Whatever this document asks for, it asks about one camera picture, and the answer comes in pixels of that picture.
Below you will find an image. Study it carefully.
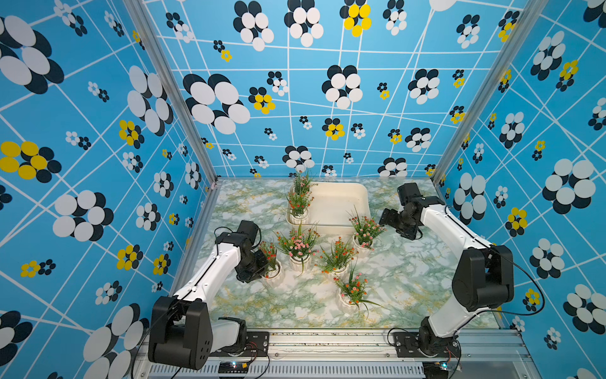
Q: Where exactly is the potted plant red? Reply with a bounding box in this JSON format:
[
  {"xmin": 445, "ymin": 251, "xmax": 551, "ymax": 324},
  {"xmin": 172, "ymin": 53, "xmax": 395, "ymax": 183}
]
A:
[
  {"xmin": 287, "ymin": 189, "xmax": 313, "ymax": 224},
  {"xmin": 260, "ymin": 241, "xmax": 285, "ymax": 289}
]

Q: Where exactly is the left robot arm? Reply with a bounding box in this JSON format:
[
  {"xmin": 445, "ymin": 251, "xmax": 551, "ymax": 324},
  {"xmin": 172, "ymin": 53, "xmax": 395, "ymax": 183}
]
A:
[{"xmin": 148, "ymin": 220, "xmax": 268, "ymax": 370}]

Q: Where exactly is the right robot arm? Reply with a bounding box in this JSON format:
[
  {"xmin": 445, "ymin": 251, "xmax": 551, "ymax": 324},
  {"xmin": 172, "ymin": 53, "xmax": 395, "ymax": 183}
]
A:
[{"xmin": 380, "ymin": 183, "xmax": 514, "ymax": 356}]

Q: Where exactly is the potted plant pink centre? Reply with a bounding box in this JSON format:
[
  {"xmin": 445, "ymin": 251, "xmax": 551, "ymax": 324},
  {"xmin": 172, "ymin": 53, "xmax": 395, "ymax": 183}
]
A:
[{"xmin": 276, "ymin": 224, "xmax": 320, "ymax": 273}]

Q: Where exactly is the white plastic storage box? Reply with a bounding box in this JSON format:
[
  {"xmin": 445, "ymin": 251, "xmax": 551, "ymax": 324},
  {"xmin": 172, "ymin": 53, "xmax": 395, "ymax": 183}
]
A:
[{"xmin": 287, "ymin": 182, "xmax": 370, "ymax": 238}]

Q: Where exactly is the potted plant orange centre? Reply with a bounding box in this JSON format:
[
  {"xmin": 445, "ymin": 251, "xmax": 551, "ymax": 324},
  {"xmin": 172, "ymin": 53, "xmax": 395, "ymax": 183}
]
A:
[{"xmin": 319, "ymin": 237, "xmax": 358, "ymax": 277}]

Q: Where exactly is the potted plant front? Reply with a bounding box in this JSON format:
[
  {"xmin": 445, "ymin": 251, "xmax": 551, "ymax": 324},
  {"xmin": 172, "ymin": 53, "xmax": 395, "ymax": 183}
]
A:
[{"xmin": 333, "ymin": 266, "xmax": 381, "ymax": 314}]

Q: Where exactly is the left controller board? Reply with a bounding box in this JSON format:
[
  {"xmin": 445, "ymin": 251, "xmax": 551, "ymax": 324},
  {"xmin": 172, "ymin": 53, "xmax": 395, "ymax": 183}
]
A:
[{"xmin": 218, "ymin": 361, "xmax": 249, "ymax": 376}]

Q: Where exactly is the controller board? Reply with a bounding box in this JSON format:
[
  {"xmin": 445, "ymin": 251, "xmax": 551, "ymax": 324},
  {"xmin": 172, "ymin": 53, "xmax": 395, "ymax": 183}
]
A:
[
  {"xmin": 423, "ymin": 363, "xmax": 450, "ymax": 379},
  {"xmin": 218, "ymin": 361, "xmax": 249, "ymax": 376}
]

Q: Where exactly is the right controller board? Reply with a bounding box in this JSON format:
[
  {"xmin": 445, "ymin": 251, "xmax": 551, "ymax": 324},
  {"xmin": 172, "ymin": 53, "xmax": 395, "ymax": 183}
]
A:
[{"xmin": 423, "ymin": 363, "xmax": 450, "ymax": 379}]

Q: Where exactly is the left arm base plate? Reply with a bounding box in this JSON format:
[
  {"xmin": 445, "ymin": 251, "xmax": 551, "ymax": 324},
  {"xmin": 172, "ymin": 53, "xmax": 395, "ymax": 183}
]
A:
[{"xmin": 211, "ymin": 331, "xmax": 270, "ymax": 358}]

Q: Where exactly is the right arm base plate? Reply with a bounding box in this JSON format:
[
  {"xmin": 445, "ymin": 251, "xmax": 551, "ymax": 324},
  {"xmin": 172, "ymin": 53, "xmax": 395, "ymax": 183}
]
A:
[{"xmin": 388, "ymin": 328, "xmax": 460, "ymax": 360}]

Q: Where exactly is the aluminium front rail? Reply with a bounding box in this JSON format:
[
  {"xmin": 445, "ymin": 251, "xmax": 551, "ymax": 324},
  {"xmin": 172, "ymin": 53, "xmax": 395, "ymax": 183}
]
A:
[{"xmin": 130, "ymin": 328, "xmax": 540, "ymax": 378}]

